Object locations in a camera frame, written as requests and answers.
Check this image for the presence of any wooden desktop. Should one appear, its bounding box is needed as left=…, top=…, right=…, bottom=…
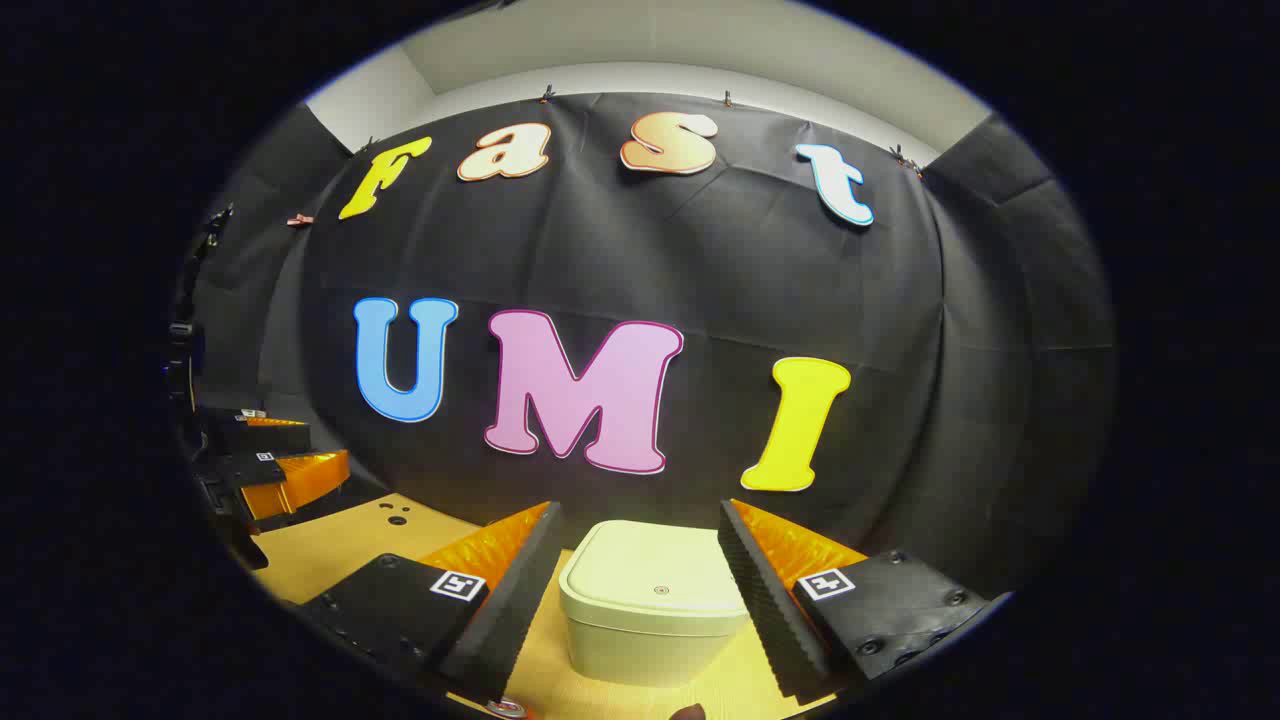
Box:
left=250, top=492, right=841, bottom=720

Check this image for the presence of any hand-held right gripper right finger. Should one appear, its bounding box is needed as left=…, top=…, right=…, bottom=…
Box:
left=718, top=498, right=1013, bottom=701

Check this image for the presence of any pale green desktop garbage bin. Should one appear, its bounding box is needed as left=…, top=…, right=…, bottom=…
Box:
left=558, top=519, right=753, bottom=689

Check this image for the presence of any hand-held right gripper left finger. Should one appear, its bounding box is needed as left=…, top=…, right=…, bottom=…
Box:
left=300, top=500, right=563, bottom=706

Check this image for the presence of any black backdrop cloth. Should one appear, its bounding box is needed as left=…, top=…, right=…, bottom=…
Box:
left=185, top=92, right=1116, bottom=601

